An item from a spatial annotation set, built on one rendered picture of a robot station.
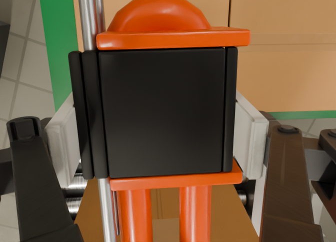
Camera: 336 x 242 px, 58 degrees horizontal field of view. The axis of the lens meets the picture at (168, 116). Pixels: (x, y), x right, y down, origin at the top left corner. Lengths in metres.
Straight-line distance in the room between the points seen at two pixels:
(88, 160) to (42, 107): 1.36
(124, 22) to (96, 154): 0.07
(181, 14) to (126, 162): 0.08
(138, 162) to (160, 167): 0.01
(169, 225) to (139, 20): 0.15
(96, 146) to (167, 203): 0.62
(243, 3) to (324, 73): 0.31
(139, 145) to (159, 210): 0.60
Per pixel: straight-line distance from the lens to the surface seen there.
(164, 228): 0.24
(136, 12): 0.16
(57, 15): 1.41
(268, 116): 0.17
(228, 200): 0.79
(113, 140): 0.16
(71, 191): 1.08
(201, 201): 0.20
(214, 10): 0.84
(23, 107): 1.55
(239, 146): 0.16
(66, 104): 0.16
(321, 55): 0.96
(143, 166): 0.16
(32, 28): 1.45
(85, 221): 0.75
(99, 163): 0.17
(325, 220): 1.97
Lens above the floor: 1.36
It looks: 69 degrees down
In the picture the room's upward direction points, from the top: 169 degrees clockwise
